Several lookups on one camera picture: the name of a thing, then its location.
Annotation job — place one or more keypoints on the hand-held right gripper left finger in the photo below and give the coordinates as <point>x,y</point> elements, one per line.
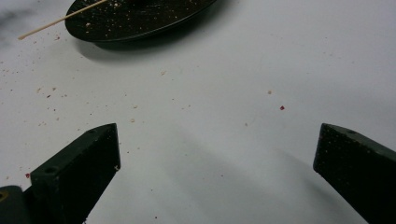
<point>74,174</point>

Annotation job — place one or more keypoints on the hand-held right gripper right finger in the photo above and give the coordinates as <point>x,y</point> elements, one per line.
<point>355,168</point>

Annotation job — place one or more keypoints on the wooden skewer stick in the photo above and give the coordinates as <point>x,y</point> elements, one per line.
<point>59,20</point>

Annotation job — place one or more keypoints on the black plate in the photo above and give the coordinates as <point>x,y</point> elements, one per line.
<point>130,19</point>

